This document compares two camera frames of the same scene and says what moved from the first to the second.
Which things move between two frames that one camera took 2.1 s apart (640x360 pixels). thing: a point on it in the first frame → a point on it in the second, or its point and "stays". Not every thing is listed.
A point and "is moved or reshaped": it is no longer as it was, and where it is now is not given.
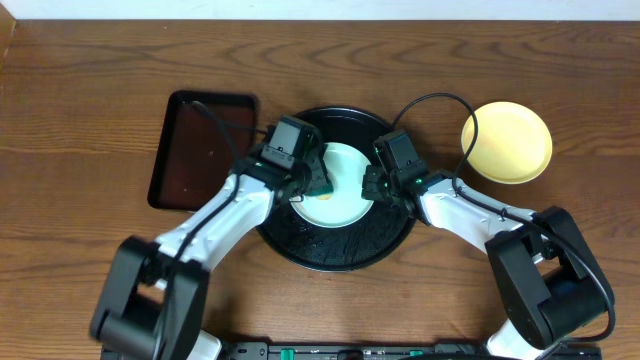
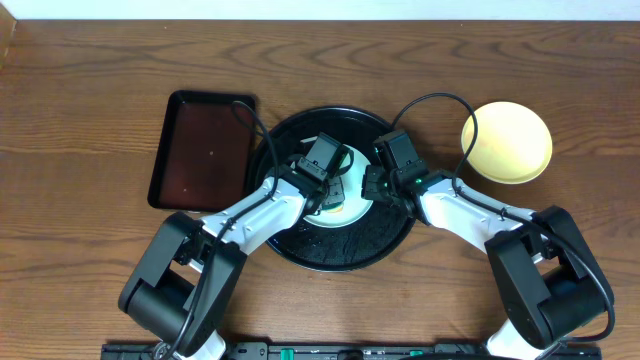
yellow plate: (514, 143) stays
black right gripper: (370, 192) stays
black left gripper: (310, 170) → (331, 195)
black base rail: (388, 351) stays
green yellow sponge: (322, 190) is moved or reshaped
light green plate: (346, 205) stays
